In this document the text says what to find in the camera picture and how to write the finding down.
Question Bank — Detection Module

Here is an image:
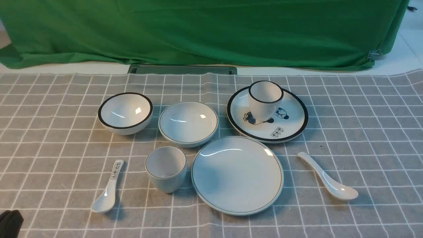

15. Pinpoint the black rimmed white cup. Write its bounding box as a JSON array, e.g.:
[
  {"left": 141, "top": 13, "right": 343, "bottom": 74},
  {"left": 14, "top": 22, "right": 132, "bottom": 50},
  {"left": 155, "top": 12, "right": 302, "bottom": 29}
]
[{"left": 248, "top": 80, "right": 284, "bottom": 123}]

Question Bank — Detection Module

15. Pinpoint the thin rimmed white bowl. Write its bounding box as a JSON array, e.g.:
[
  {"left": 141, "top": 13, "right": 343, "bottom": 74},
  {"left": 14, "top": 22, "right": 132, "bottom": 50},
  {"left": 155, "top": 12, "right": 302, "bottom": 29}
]
[{"left": 158, "top": 101, "right": 218, "bottom": 148}]

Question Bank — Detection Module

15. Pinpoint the green backdrop cloth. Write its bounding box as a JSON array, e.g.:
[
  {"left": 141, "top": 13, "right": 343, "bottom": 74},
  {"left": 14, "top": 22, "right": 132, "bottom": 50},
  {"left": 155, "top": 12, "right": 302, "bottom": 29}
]
[{"left": 1, "top": 0, "right": 409, "bottom": 71}]

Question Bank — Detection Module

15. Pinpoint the thin rimmed white cup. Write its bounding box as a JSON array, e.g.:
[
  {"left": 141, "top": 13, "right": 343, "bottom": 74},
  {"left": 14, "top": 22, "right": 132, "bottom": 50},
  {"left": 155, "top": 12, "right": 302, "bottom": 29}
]
[{"left": 145, "top": 146, "right": 188, "bottom": 193}]

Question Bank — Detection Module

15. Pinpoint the black rimmed cartoon plate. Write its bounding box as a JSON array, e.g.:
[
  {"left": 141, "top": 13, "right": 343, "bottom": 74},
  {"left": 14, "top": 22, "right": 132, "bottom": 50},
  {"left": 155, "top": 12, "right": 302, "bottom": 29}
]
[{"left": 227, "top": 87, "right": 309, "bottom": 143}]

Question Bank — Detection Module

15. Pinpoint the silver cloth clip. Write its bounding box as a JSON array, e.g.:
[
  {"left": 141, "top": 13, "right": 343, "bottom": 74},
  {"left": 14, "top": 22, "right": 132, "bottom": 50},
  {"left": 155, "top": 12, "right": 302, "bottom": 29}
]
[{"left": 366, "top": 49, "right": 384, "bottom": 61}]

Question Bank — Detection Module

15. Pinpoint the plain white spoon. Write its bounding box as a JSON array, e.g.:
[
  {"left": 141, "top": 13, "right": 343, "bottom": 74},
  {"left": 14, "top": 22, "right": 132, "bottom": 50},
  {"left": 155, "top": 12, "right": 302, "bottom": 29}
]
[{"left": 297, "top": 152, "right": 359, "bottom": 201}]

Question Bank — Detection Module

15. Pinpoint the white spoon with characters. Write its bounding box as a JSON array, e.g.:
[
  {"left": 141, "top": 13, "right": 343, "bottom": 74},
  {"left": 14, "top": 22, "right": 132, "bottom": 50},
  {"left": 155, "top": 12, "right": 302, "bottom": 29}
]
[{"left": 91, "top": 160, "right": 124, "bottom": 213}]

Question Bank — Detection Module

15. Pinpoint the black rimmed white bowl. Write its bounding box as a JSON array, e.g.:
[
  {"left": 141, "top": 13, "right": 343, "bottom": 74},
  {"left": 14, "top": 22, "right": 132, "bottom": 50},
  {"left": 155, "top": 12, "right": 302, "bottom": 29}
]
[{"left": 97, "top": 92, "right": 154, "bottom": 136}]

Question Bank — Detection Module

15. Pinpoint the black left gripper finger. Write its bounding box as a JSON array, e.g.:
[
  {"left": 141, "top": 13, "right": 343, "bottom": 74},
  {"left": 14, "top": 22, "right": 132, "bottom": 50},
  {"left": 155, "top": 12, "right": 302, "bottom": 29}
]
[{"left": 0, "top": 210, "right": 24, "bottom": 238}]

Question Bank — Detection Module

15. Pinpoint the thin rimmed white plate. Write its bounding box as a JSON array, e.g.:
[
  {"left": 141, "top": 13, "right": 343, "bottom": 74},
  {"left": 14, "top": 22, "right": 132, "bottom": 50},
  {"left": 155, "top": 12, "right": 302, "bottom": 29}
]
[{"left": 191, "top": 137, "right": 284, "bottom": 216}]

